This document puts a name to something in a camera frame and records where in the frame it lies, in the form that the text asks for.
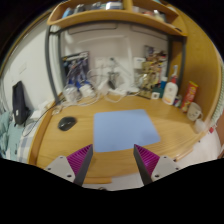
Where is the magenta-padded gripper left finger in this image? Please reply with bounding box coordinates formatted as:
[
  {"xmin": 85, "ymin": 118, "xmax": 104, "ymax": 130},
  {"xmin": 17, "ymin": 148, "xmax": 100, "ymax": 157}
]
[{"xmin": 44, "ymin": 143, "xmax": 94, "ymax": 187}]

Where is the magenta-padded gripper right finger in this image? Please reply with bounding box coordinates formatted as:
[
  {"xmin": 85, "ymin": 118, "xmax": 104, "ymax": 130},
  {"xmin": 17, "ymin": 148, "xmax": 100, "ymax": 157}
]
[{"xmin": 133, "ymin": 143, "xmax": 181, "ymax": 186}]

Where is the black computer mouse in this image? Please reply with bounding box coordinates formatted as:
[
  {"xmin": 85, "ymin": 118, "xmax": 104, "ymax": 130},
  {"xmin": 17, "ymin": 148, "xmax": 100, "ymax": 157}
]
[{"xmin": 57, "ymin": 116, "xmax": 78, "ymax": 132}]

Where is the light blue mouse pad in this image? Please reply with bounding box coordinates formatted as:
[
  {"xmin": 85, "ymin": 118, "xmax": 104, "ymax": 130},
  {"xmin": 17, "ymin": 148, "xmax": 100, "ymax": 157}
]
[{"xmin": 93, "ymin": 108, "xmax": 162, "ymax": 154}]

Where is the plaid bedding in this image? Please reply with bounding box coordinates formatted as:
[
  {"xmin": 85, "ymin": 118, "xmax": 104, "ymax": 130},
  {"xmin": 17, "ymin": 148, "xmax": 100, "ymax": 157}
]
[{"xmin": 0, "ymin": 109, "xmax": 41, "ymax": 164}]

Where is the white mug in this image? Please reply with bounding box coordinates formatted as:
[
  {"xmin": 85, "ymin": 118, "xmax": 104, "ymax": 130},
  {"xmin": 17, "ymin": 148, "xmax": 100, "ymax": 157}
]
[{"xmin": 186, "ymin": 101, "xmax": 204, "ymax": 122}]

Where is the red snack can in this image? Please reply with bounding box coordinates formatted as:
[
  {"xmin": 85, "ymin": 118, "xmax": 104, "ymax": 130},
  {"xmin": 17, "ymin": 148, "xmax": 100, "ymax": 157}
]
[{"xmin": 180, "ymin": 80, "xmax": 199, "ymax": 113}]

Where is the clear dome container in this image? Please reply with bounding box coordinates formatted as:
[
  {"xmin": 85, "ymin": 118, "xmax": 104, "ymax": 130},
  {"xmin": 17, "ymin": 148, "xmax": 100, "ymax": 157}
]
[{"xmin": 63, "ymin": 83, "xmax": 81, "ymax": 103}]

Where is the black bag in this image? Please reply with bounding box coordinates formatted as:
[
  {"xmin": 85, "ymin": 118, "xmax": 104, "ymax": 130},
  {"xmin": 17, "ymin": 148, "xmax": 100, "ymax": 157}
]
[{"xmin": 11, "ymin": 80, "xmax": 31, "ymax": 126}]

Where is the white lotion pump bottle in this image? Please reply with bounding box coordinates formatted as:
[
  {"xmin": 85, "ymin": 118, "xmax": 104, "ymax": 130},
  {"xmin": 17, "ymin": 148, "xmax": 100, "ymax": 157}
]
[{"xmin": 162, "ymin": 64, "xmax": 180, "ymax": 106}]

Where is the blue bottle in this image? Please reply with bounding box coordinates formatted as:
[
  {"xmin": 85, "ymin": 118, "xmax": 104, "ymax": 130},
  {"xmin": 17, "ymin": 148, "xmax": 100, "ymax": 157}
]
[{"xmin": 159, "ymin": 76, "xmax": 169, "ymax": 98}]

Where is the brown tree figure toy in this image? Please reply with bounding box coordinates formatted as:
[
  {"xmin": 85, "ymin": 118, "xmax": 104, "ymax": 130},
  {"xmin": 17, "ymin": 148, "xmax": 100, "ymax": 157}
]
[{"xmin": 138, "ymin": 54, "xmax": 164, "ymax": 99}]

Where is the dark blue model kit box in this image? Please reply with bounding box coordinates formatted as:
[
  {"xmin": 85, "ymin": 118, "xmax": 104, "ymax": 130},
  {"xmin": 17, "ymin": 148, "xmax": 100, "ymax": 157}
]
[{"xmin": 62, "ymin": 50, "xmax": 91, "ymax": 88}]

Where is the wooden shelf unit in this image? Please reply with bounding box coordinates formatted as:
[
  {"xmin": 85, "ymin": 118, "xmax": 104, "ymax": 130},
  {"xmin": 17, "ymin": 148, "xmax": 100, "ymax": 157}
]
[{"xmin": 46, "ymin": 0, "xmax": 188, "ymax": 37}]

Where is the white cable tangle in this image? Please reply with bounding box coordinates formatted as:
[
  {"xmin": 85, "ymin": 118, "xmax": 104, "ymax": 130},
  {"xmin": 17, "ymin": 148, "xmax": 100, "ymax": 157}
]
[{"xmin": 56, "ymin": 73, "xmax": 141, "ymax": 108}]

